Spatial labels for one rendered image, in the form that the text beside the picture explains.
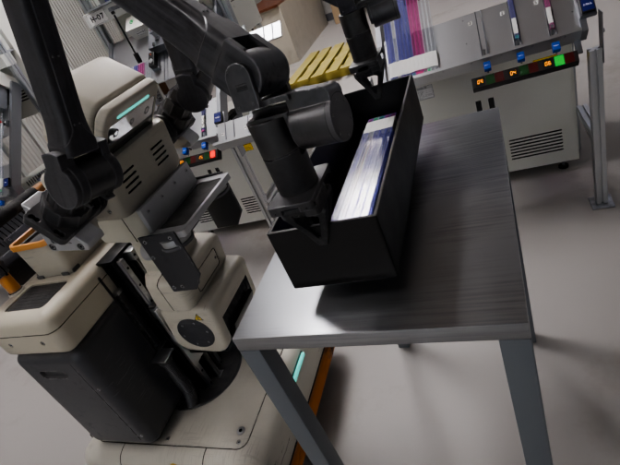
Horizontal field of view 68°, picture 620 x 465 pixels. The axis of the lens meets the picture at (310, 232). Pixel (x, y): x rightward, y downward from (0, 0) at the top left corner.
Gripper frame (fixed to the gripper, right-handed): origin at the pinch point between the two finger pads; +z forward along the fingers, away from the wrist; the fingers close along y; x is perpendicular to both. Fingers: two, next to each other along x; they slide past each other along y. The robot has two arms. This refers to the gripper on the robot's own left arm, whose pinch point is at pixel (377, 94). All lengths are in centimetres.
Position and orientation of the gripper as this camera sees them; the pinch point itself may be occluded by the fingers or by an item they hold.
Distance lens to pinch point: 116.4
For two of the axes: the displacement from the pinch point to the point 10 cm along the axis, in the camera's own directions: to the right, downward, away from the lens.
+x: -8.9, 1.6, 4.2
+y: 2.5, -6.0, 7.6
